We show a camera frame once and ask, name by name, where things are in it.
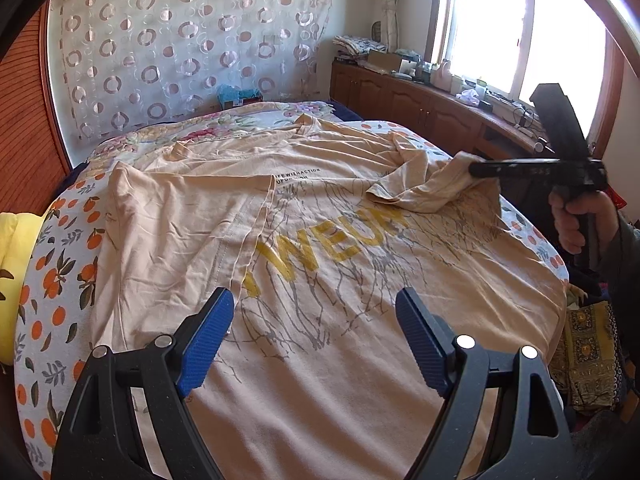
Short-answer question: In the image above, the white plastic bottle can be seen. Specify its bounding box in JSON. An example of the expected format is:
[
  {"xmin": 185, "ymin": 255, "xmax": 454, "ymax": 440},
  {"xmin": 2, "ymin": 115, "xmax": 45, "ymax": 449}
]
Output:
[{"xmin": 431, "ymin": 60, "xmax": 453, "ymax": 88}]

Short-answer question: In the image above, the wooden cabinet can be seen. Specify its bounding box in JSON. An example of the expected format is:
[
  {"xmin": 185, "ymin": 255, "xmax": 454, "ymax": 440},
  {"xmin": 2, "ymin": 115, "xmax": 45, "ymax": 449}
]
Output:
[{"xmin": 330, "ymin": 60, "xmax": 556, "ymax": 161}]

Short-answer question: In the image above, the orange fruit print bedsheet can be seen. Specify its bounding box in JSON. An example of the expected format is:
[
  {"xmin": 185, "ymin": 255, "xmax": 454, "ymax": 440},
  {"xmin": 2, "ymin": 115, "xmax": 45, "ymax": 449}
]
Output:
[{"xmin": 12, "ymin": 130, "xmax": 571, "ymax": 480}]

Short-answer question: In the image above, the yellow patterned cloth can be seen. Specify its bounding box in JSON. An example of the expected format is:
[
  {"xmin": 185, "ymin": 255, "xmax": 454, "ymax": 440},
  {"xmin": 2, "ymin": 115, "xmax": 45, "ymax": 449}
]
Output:
[{"xmin": 550, "ymin": 300, "xmax": 626, "ymax": 416}]

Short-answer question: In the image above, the cardboard box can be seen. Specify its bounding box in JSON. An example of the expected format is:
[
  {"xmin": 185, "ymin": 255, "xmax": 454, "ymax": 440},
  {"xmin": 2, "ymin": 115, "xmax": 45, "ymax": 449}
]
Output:
[{"xmin": 367, "ymin": 50, "xmax": 403, "ymax": 73}]

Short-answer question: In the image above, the ribbed wooden headboard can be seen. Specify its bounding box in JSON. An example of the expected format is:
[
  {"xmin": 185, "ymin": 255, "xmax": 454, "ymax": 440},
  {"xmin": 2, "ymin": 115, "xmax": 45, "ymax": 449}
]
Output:
[{"xmin": 0, "ymin": 0, "xmax": 73, "ymax": 216}]

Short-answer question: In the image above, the person's right hand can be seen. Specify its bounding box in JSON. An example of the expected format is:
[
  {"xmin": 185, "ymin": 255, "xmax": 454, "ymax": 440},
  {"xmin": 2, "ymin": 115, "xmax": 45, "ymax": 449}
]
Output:
[{"xmin": 548, "ymin": 191, "xmax": 619, "ymax": 257}]

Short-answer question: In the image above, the floral window curtain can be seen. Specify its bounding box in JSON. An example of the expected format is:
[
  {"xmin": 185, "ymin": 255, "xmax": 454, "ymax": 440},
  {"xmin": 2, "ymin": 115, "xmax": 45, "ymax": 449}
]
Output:
[{"xmin": 375, "ymin": 0, "xmax": 451, "ymax": 56}]

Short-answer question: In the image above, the stack of folded cloths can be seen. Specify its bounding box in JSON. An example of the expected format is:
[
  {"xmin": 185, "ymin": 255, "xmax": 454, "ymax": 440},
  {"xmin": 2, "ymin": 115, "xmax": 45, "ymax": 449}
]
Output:
[{"xmin": 332, "ymin": 35, "xmax": 388, "ymax": 58}]

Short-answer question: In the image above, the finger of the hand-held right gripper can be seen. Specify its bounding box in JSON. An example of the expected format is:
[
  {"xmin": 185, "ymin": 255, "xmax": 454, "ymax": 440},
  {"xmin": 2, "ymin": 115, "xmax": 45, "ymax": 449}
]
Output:
[{"xmin": 467, "ymin": 158, "xmax": 562, "ymax": 179}]

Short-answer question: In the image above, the window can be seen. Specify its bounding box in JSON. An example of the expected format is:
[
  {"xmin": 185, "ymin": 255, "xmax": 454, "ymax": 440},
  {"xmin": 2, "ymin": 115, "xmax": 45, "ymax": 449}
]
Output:
[{"xmin": 430, "ymin": 0, "xmax": 616, "ymax": 131}]

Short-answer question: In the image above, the yellow pillow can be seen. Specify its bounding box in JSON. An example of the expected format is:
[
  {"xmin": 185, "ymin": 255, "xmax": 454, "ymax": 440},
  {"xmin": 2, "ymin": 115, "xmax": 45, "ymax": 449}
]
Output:
[{"xmin": 0, "ymin": 210, "xmax": 48, "ymax": 366}]

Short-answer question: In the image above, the beige printed t-shirt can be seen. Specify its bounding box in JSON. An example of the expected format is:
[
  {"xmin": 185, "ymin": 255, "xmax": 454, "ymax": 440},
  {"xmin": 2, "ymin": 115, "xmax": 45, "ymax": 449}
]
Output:
[{"xmin": 90, "ymin": 112, "xmax": 568, "ymax": 480}]

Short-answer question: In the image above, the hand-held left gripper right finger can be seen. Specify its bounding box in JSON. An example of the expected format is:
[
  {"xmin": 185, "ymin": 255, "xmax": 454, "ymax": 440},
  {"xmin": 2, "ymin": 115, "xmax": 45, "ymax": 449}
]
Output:
[{"xmin": 395, "ymin": 287, "xmax": 576, "ymax": 480}]

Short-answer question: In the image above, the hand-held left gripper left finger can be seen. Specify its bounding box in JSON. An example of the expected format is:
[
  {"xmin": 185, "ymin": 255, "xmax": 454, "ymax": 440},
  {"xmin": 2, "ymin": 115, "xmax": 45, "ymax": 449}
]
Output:
[{"xmin": 50, "ymin": 287, "xmax": 236, "ymax": 480}]

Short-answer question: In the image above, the sheer circle pattern curtain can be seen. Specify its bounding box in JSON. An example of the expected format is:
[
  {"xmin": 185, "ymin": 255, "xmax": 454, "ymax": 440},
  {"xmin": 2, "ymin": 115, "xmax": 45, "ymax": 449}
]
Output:
[{"xmin": 50, "ymin": 0, "xmax": 333, "ymax": 143}]

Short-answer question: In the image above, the floral quilt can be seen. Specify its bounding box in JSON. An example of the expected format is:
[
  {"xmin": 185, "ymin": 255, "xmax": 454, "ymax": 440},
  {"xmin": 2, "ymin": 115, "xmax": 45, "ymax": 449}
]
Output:
[{"xmin": 75, "ymin": 100, "xmax": 451, "ymax": 181}]

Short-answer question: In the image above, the person's right forearm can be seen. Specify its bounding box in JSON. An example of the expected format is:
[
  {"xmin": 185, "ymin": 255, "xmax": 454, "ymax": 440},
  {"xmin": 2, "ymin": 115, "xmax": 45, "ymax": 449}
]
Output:
[{"xmin": 597, "ymin": 210, "xmax": 640, "ymax": 321}]

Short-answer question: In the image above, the teal box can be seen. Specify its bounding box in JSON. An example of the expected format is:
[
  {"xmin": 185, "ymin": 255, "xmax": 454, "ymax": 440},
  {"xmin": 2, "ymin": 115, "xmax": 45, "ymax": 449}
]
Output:
[{"xmin": 216, "ymin": 84, "xmax": 263, "ymax": 108}]

